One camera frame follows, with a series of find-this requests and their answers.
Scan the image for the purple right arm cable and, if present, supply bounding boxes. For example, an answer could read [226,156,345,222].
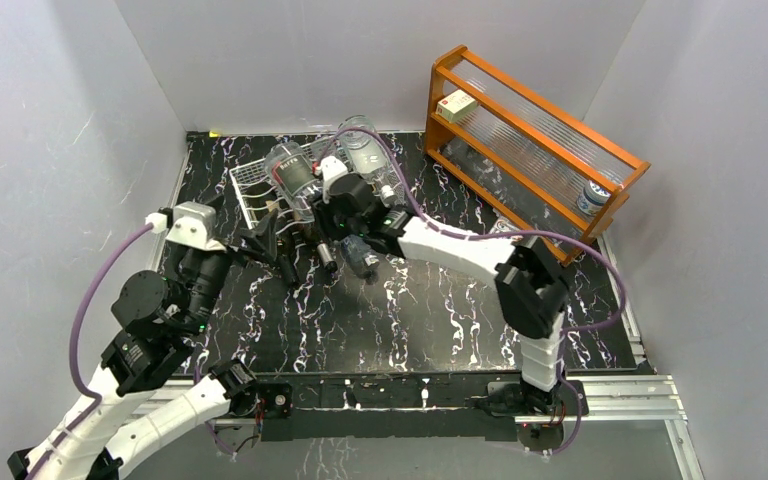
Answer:
[317,127,627,457]

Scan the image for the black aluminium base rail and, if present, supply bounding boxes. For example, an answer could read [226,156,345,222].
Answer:
[89,370,688,444]

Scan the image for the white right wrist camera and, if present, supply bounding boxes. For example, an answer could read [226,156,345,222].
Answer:
[319,156,349,203]

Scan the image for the clear round bottle white cap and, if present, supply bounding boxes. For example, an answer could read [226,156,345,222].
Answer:
[263,142,321,222]

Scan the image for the clear glass bottle silver cap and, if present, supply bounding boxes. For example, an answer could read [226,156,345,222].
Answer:
[338,115,405,206]

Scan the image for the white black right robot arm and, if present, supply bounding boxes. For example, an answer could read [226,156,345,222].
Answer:
[313,173,569,416]

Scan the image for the colourful marker pen pack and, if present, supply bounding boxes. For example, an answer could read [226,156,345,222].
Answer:
[489,218,520,234]

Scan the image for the blue labelled clear bottle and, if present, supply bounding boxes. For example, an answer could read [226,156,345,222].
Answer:
[340,235,380,282]

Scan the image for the white red small box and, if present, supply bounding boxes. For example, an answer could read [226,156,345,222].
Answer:
[435,89,478,123]

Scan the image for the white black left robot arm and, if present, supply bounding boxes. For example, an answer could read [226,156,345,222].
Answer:
[8,202,278,479]

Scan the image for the dark green wine bottle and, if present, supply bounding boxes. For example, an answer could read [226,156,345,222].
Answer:
[247,182,300,289]

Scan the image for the orange wooden shelf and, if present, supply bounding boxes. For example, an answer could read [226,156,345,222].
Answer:
[424,45,650,244]

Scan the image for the white wire wine rack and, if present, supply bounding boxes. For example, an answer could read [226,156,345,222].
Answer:
[229,135,406,240]

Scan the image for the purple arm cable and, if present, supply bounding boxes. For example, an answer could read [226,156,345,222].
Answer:
[317,127,627,457]
[26,223,160,480]

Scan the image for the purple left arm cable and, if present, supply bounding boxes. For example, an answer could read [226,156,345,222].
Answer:
[26,223,160,480]

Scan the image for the blue white ceramic jar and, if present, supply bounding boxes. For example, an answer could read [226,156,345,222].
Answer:
[576,181,611,217]

